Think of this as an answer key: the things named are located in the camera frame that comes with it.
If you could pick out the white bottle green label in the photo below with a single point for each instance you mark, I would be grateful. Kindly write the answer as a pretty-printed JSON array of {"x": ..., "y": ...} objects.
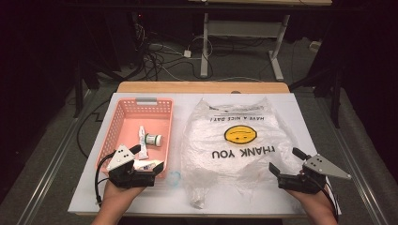
[{"x": 154, "y": 139}]

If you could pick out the white power adapter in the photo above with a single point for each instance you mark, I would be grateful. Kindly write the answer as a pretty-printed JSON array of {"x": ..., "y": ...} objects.
[{"x": 187, "y": 53}]

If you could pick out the grey table grommet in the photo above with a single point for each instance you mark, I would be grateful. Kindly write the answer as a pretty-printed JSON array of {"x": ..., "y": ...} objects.
[{"x": 235, "y": 92}]

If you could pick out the pink plastic basket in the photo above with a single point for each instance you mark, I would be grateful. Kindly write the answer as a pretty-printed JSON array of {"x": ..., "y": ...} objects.
[{"x": 131, "y": 125}]

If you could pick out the person's left hand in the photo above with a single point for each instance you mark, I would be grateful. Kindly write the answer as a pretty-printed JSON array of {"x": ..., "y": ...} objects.
[{"x": 117, "y": 197}]

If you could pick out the white packet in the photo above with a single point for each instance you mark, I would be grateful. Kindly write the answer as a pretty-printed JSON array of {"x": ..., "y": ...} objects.
[{"x": 147, "y": 164}]

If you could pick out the black stand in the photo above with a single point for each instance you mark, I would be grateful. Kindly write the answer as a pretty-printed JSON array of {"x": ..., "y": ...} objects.
[
  {"x": 335, "y": 93},
  {"x": 79, "y": 90}
]

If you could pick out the white table board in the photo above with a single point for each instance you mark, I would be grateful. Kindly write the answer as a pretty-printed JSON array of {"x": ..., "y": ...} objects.
[{"x": 194, "y": 100}]

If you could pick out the metal floor rail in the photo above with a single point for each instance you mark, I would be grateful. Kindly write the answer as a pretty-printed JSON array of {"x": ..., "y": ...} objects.
[
  {"x": 47, "y": 175},
  {"x": 359, "y": 181}
]

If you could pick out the wooden table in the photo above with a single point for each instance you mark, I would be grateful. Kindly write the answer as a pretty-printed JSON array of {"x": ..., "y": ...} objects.
[{"x": 203, "y": 86}]

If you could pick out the person's right hand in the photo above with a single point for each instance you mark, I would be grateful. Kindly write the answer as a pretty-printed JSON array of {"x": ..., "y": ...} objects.
[{"x": 313, "y": 201}]

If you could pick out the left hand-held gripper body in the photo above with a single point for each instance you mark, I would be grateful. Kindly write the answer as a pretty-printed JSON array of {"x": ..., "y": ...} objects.
[{"x": 120, "y": 161}]

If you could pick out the white desk frame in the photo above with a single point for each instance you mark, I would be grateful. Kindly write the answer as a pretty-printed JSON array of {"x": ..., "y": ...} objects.
[{"x": 205, "y": 47}]

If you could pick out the clear plastic bag yellow smiley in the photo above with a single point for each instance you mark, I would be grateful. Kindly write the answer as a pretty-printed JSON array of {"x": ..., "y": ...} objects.
[{"x": 219, "y": 162}]

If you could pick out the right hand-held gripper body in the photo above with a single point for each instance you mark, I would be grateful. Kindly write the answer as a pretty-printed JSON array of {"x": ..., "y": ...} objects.
[{"x": 313, "y": 176}]

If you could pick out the small white tube red cap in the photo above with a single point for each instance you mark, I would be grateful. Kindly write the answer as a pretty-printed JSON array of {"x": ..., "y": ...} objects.
[{"x": 142, "y": 143}]

